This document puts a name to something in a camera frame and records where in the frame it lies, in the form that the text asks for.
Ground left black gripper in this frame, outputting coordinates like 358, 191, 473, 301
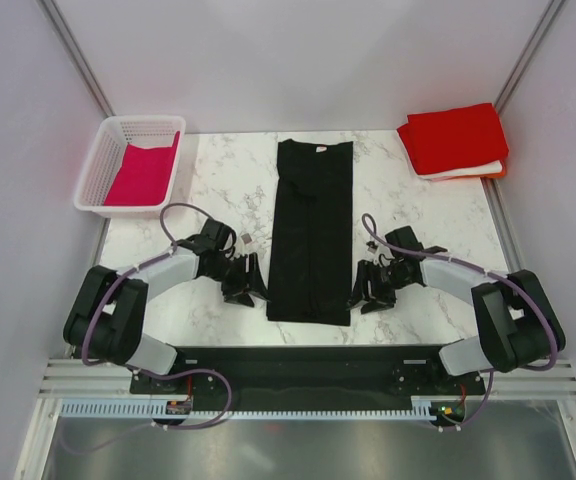
205, 253, 270, 308

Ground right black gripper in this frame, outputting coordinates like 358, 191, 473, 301
345, 259, 413, 315

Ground black t shirt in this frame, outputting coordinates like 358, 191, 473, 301
266, 139, 354, 327

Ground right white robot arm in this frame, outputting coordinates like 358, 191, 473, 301
348, 226, 566, 394

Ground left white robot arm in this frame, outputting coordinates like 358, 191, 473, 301
63, 218, 270, 393

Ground pink t shirt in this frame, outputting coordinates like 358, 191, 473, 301
104, 131, 181, 207

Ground white plastic basket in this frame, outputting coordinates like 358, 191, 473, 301
73, 115, 186, 218

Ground red folded t shirt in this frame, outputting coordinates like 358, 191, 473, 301
397, 103, 509, 181

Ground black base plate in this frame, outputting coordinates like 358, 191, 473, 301
129, 344, 488, 408

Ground white slotted cable duct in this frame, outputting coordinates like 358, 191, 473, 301
59, 398, 436, 421

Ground right aluminium side rail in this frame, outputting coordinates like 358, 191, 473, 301
482, 177, 552, 359

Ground aluminium front frame rail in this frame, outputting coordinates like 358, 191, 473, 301
39, 359, 576, 401

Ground left aluminium corner post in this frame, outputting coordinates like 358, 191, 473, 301
37, 0, 115, 118

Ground aluminium corner post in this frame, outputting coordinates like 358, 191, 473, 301
494, 0, 568, 115
37, 0, 115, 118

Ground right aluminium corner post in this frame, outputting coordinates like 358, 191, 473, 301
494, 0, 568, 115

